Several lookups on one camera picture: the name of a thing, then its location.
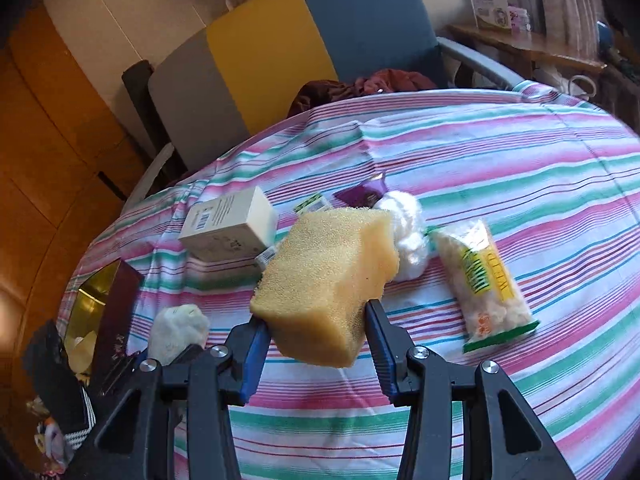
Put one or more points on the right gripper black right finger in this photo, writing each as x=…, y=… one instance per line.
x=400, y=373

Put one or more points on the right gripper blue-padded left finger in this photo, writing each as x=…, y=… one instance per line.
x=248, y=345

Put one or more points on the white cotton ball bag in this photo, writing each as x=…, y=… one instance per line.
x=409, y=229

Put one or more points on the green yellow snack packet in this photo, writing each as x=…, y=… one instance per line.
x=493, y=307

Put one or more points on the white cardboard box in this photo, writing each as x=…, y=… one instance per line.
x=234, y=226

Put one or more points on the gold metal tin tray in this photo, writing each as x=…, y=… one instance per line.
x=98, y=329

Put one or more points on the purple foil sachet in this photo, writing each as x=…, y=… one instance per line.
x=365, y=194

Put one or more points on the striped pink green bedsheet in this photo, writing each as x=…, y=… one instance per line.
x=556, y=180

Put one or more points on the orange wooden wardrobe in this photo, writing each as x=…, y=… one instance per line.
x=67, y=165

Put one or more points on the dark red cloth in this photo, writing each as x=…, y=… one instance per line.
x=321, y=92

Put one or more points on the wooden side shelf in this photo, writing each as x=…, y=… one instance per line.
x=531, y=48

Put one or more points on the grey yellow blue armchair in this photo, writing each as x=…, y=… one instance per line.
x=239, y=75

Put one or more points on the white box on shelf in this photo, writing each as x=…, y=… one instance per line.
x=492, y=14

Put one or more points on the pink patterned curtain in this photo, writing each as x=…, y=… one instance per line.
x=570, y=22

